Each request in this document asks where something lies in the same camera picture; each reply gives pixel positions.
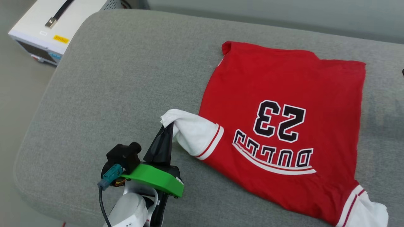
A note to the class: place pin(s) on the red jersey number 23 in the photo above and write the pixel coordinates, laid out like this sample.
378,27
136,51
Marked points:
284,78

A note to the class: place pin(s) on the yellow sticker label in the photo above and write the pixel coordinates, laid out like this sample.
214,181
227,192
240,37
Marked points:
61,39

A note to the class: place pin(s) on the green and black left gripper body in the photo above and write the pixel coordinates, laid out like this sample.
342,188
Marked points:
154,178

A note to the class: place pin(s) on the grey fabric sofa cushion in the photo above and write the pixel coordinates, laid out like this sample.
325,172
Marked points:
126,88

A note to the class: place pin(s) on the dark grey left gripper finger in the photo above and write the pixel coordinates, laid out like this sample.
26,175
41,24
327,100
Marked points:
170,145
157,146

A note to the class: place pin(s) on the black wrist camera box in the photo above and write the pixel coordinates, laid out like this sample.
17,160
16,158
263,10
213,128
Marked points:
124,156

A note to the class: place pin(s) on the white box appliance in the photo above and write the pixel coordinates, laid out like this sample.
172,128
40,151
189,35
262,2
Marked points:
38,22

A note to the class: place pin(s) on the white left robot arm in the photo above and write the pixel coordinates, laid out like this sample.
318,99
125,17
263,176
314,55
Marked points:
129,208

